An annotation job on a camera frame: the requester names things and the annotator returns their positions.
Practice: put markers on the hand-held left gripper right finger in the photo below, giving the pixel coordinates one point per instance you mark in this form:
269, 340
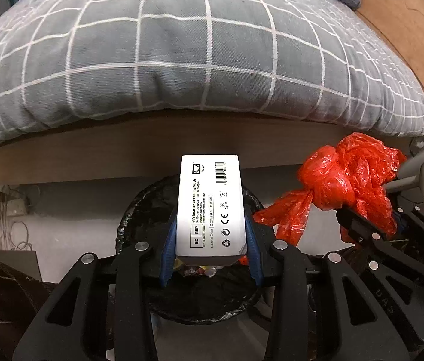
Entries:
256, 252

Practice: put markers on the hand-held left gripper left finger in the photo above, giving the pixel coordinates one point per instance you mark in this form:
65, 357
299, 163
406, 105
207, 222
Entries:
167, 255

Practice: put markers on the black lined trash bin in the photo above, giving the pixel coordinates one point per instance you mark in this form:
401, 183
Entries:
144, 214

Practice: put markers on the red plastic bag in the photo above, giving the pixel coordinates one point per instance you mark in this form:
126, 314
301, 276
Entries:
347, 180

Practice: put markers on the small white box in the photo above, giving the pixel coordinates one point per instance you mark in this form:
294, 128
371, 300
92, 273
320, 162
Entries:
212, 210

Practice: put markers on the white chair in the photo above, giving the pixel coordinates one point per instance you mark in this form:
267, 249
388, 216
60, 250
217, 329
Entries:
418, 165

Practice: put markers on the dark grey board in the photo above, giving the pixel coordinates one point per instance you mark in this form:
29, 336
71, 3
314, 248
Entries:
9, 263

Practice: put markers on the grey checked bed sheet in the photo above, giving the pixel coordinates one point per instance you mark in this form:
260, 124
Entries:
159, 64

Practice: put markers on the wooden headboard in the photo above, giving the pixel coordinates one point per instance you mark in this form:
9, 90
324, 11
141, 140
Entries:
403, 26

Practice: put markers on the wooden bed side rail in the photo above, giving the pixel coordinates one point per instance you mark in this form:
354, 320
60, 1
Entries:
84, 161

